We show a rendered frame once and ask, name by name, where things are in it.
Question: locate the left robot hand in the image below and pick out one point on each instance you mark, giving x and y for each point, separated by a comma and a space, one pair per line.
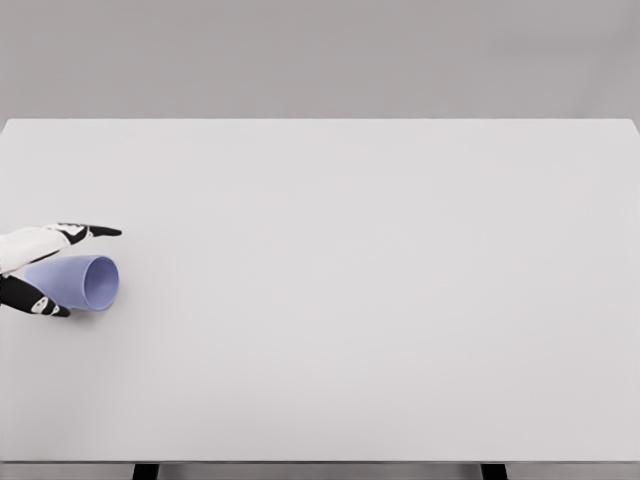
30, 245

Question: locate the lavender blue cup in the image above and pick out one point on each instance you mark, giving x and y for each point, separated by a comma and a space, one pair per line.
75, 280

